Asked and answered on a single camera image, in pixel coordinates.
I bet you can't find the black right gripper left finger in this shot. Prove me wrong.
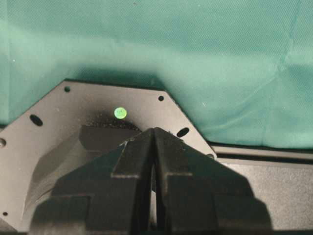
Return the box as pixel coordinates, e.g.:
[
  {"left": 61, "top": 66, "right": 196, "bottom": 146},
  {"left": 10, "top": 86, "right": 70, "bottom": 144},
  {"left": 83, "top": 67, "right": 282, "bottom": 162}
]
[{"left": 31, "top": 129, "right": 154, "bottom": 235}]

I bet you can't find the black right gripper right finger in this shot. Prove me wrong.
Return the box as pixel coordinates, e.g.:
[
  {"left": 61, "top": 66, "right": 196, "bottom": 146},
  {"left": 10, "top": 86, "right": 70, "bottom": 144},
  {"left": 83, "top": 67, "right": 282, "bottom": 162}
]
[{"left": 154, "top": 128, "right": 271, "bottom": 235}]

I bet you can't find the green table cloth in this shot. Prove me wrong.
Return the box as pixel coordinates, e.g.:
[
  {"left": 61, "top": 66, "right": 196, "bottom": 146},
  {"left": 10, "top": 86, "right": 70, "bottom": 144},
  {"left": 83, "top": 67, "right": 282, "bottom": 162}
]
[{"left": 0, "top": 0, "right": 313, "bottom": 148}]

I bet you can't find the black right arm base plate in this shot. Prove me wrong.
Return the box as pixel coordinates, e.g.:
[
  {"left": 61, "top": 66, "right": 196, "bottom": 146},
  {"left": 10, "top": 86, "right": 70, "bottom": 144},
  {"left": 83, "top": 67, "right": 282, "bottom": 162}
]
[{"left": 0, "top": 81, "right": 216, "bottom": 232}]

